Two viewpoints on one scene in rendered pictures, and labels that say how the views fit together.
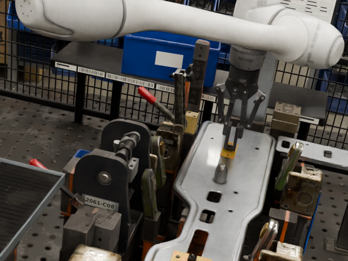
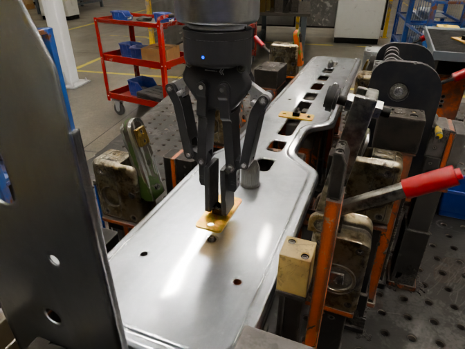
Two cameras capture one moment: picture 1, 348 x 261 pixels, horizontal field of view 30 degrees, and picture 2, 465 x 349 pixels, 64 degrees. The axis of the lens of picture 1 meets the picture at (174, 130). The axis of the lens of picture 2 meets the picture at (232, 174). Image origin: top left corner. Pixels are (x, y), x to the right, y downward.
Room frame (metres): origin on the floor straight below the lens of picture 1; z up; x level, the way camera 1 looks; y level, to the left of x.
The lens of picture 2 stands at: (1.93, -0.05, 1.33)
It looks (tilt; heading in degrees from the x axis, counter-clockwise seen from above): 30 degrees down; 192
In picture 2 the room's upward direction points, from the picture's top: straight up
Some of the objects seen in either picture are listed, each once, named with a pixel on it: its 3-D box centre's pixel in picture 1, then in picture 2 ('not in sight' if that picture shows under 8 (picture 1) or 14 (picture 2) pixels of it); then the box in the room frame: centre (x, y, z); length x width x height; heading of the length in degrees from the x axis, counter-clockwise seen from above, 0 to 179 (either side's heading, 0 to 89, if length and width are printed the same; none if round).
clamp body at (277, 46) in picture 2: not in sight; (281, 89); (0.46, -0.16, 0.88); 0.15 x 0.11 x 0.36; 80
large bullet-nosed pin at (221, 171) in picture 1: (220, 174); (250, 175); (1.40, -0.13, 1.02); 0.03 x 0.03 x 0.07
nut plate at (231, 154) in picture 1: (229, 148); (219, 209); (1.53, -0.15, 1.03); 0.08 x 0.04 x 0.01; 170
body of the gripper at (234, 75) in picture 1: (242, 82); (218, 68); (1.52, -0.15, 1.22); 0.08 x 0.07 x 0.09; 80
